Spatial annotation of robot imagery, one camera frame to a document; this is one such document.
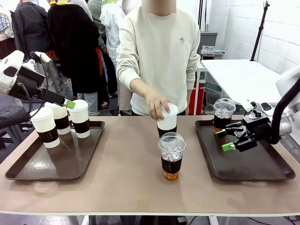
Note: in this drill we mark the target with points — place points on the brown plastic serving tray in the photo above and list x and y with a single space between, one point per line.
246 164
70 159

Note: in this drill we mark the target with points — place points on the white paper coffee cup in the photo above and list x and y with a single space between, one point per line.
61 117
79 122
167 124
45 129

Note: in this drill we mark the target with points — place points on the white background table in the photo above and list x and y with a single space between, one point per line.
241 77

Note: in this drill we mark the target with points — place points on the grey patterned trousers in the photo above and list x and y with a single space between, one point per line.
55 79

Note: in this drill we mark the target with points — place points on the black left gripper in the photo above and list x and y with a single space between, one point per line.
28 82

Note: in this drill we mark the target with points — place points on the red box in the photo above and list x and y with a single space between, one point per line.
197 100

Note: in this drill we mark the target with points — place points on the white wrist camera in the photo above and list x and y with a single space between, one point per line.
43 57
249 106

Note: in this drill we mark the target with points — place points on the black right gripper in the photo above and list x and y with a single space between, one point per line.
257 127

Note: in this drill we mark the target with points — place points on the clear plastic iced coffee cup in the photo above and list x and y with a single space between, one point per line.
171 159
222 114

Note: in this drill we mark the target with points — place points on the black chair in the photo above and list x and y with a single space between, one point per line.
14 114

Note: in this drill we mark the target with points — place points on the tray with cutlery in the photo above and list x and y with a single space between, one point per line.
212 50

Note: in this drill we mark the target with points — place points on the person right forearm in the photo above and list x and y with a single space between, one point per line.
134 83

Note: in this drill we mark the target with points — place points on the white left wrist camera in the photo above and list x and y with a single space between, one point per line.
43 57

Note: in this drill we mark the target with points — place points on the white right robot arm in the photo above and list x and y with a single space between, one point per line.
288 79

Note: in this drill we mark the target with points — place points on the black tripod stand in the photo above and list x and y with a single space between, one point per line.
259 35

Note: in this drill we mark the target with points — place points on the person in cream sweater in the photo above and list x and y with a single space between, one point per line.
161 58

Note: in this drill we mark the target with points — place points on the person right hand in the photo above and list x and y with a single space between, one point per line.
155 105

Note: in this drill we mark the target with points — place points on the grey box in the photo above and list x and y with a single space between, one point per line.
208 38

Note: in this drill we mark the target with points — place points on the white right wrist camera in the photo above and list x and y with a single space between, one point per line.
249 106

